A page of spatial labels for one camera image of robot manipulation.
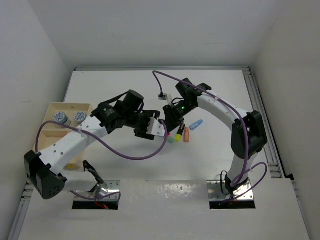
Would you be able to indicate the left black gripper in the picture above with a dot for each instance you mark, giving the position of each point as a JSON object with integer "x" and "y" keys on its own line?
{"x": 142, "y": 132}

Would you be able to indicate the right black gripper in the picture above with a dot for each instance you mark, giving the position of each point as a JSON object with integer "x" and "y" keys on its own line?
{"x": 172, "y": 120}

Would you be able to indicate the yellow capped black highlighter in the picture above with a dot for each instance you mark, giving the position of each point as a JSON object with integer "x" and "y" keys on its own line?
{"x": 180, "y": 132}

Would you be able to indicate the pastel blue correction tape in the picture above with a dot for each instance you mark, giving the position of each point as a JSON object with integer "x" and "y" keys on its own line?
{"x": 195, "y": 124}

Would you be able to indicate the blue lidded jar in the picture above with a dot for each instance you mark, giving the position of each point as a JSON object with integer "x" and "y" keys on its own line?
{"x": 80, "y": 117}
{"x": 62, "y": 118}

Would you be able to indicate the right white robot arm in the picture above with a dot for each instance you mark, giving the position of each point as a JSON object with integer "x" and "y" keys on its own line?
{"x": 248, "y": 134}

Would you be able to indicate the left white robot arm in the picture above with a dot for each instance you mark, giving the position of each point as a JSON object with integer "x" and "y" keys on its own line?
{"x": 46, "y": 168}

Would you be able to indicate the pastel green correction tape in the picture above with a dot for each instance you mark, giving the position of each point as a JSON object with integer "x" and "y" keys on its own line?
{"x": 170, "y": 139}

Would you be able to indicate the wooden divided tray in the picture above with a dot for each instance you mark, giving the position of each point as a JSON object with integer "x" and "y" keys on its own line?
{"x": 52, "y": 133}

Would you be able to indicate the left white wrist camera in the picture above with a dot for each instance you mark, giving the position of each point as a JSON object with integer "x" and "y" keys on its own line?
{"x": 155, "y": 128}

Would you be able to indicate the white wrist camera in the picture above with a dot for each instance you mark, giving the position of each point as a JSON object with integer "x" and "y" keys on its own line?
{"x": 155, "y": 128}
{"x": 166, "y": 97}

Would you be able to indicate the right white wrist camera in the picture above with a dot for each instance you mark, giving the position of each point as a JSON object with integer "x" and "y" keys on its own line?
{"x": 166, "y": 97}

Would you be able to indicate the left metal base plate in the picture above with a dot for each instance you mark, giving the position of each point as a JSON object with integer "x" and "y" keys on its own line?
{"x": 109, "y": 191}

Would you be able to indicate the metal base plate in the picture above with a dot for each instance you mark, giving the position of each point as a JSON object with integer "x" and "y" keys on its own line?
{"x": 215, "y": 194}
{"x": 109, "y": 191}

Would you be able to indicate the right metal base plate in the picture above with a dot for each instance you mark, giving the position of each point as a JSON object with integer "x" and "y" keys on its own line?
{"x": 215, "y": 194}

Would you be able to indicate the aluminium frame rail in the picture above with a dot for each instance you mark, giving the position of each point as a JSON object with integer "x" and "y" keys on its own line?
{"x": 209, "y": 151}

